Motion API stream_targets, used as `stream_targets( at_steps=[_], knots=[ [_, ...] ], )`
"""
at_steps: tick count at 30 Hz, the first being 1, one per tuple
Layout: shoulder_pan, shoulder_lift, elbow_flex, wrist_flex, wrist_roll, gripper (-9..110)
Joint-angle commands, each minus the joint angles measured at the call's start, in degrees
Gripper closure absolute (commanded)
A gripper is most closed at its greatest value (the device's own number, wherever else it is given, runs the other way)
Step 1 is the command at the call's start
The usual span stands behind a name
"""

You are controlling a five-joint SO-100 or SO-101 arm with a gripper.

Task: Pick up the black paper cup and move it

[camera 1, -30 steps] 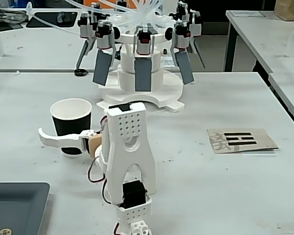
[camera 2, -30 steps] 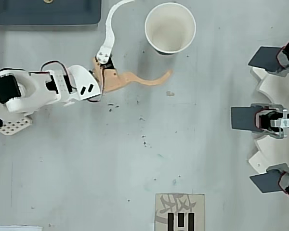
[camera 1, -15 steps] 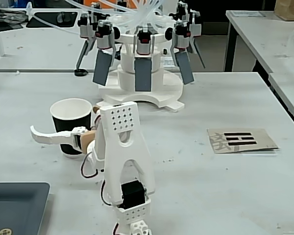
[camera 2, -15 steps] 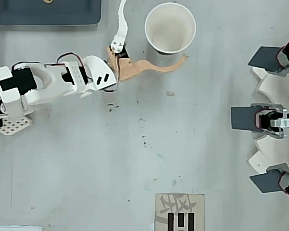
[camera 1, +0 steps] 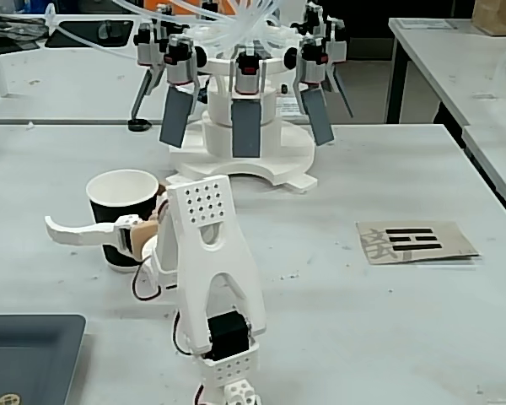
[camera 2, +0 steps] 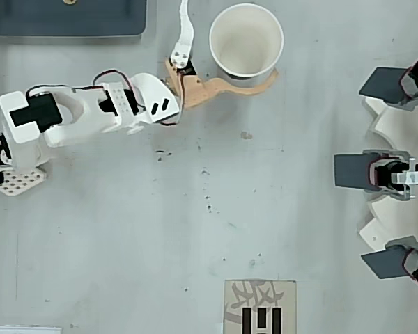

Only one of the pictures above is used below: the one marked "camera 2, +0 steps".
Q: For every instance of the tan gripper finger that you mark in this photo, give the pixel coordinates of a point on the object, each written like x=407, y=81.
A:
x=219, y=87

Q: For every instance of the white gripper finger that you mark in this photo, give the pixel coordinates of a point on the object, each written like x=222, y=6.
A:
x=183, y=52

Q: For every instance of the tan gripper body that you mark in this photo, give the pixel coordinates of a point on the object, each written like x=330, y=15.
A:
x=192, y=93

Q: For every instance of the white paper cup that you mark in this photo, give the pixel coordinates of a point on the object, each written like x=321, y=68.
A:
x=247, y=41

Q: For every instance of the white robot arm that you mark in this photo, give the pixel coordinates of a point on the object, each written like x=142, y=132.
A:
x=87, y=118

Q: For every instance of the dark blue-grey tray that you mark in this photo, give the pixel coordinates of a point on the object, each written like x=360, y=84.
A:
x=38, y=17

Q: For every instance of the dark grey flat paddle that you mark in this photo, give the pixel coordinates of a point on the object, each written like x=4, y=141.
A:
x=379, y=85
x=352, y=170
x=383, y=262

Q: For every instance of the white printed hub fixture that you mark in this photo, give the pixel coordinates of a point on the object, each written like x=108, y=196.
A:
x=397, y=118

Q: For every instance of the grey printed paper card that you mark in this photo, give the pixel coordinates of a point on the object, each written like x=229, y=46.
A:
x=237, y=313

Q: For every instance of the white perforated base plate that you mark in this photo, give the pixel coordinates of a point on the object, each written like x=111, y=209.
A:
x=21, y=182

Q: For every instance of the silver metal bracket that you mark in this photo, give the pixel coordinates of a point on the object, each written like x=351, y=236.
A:
x=409, y=177

